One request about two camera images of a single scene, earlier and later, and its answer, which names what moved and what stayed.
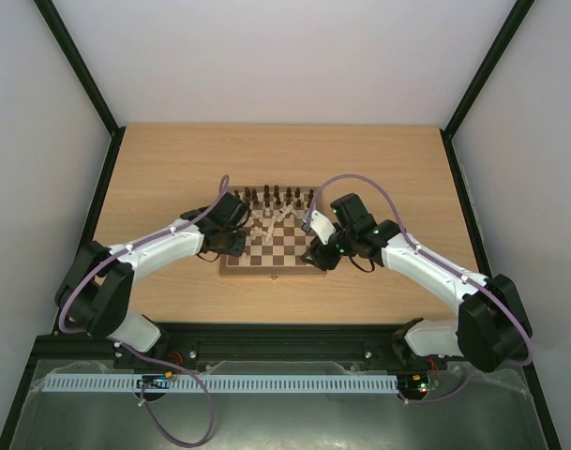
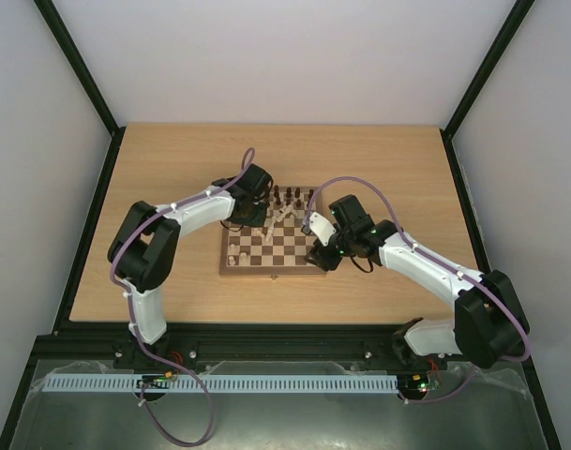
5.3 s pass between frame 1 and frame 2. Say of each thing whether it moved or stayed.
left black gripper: moved
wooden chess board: stayed
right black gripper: stayed
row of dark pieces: stayed
